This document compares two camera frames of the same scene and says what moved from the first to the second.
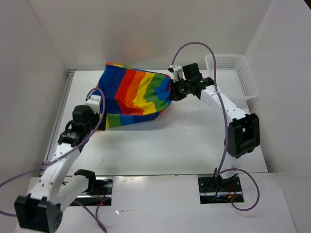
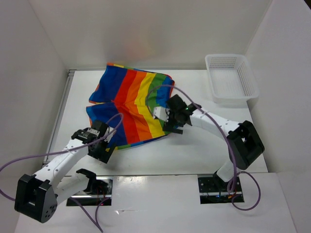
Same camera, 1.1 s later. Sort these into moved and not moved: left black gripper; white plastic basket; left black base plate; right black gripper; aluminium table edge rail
Moved: right black gripper; left black gripper
Not moved: left black base plate; white plastic basket; aluminium table edge rail
